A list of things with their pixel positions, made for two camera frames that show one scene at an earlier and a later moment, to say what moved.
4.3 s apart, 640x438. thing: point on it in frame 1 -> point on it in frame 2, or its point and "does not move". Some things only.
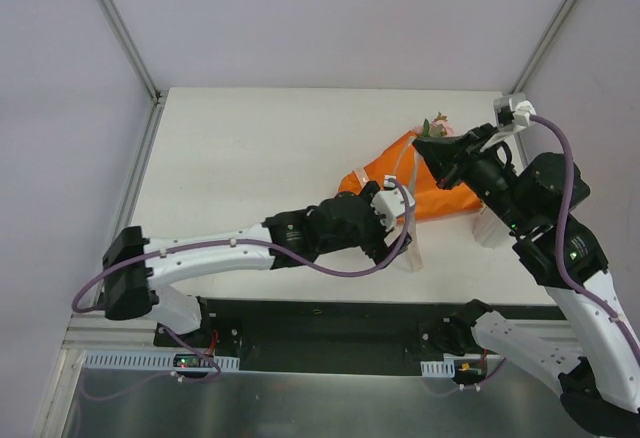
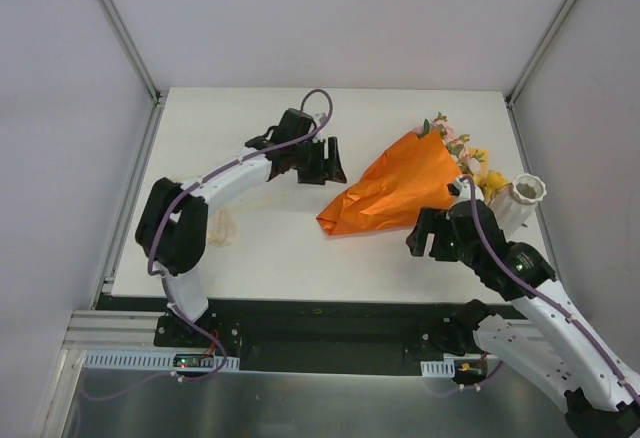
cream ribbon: (413, 244) -> (224, 231)
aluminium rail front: (96, 332) does not move
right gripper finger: (445, 152) -> (430, 221)
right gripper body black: (461, 156) -> (439, 233)
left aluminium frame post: (121, 30) does not move
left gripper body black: (373, 220) -> (314, 161)
